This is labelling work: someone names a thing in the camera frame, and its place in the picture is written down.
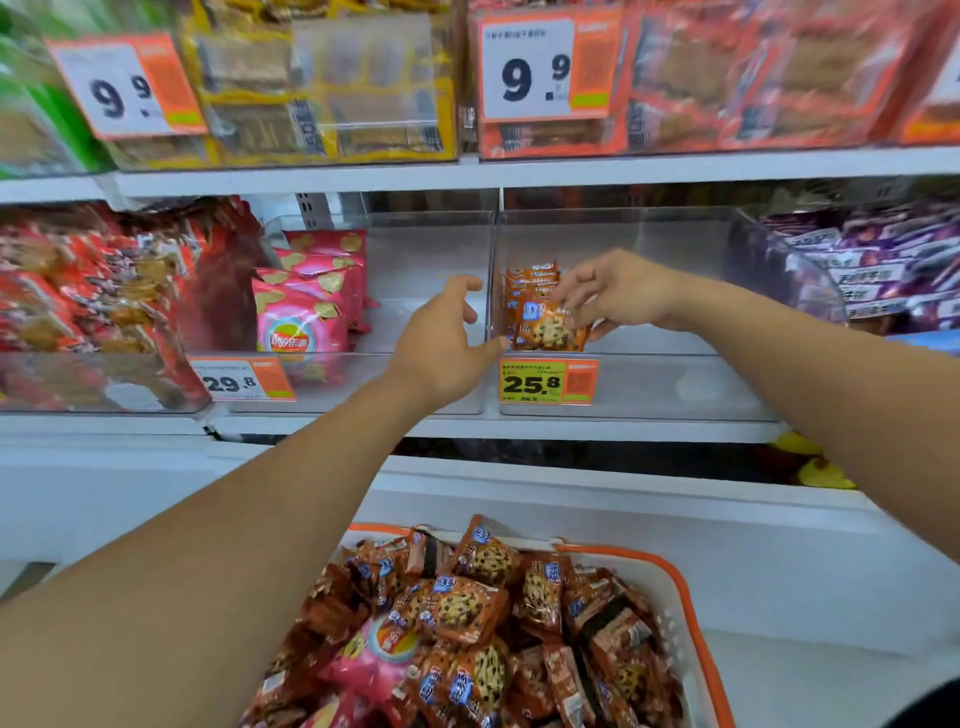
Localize person's left hand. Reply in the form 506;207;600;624
382;275;512;413

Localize person's right hand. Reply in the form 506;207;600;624
551;249;693;343

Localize orange cookie snack packet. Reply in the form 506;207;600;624
514;298;591;354

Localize person's right forearm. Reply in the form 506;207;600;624
667;276;960;564

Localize person's left forearm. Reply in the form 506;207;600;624
0;373;435;728

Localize yellow and orange price tag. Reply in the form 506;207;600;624
498;357;601;407

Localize clear plastic shelf bin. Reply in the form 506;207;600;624
206;210;498;418
489;207;850;423

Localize white shelf board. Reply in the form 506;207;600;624
0;145;960;206
0;411;790;445

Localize pink chip bag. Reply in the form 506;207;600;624
318;613;423;708
252;276;352;355
283;228;370;261
273;250;373;336

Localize large orange white price tag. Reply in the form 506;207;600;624
898;45;960;146
474;7;625;124
45;30;210;142

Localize orange and white price tag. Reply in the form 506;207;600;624
189;355;297;404

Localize stack of orange biscuit packs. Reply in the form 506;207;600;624
468;0;960;161

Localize yellow snack bags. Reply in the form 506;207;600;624
771;430;858;492

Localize pile of cookie packets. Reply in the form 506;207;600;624
238;514;688;728

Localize pile of purple snack packets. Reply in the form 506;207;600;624
759;196;960;337

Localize white base cabinet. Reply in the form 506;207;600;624
0;435;960;661

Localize stack of yellow biscuit packs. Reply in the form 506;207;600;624
105;0;460;171

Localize blue shelf label strip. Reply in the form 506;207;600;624
885;329;960;358

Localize white basket with orange rim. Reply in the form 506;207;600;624
330;522;738;728

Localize pile of red snack packets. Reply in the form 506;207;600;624
0;195;265;412

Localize stack of green snack packs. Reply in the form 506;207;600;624
0;0;115;180

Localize person's dark clothing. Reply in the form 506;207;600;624
876;677;960;728

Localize grey perforated shelf bracket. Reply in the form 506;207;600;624
294;192;336;231

